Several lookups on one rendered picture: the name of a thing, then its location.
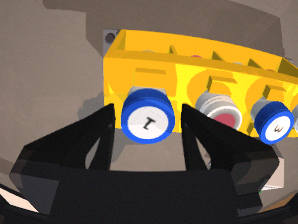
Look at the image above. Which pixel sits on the blue screw cap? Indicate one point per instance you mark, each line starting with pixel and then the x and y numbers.
pixel 273 122
pixel 147 116

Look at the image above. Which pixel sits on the white key housing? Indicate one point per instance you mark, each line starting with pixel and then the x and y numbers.
pixel 277 179

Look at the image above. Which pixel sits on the small open brown cardboard box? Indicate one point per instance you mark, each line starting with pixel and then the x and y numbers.
pixel 280 204

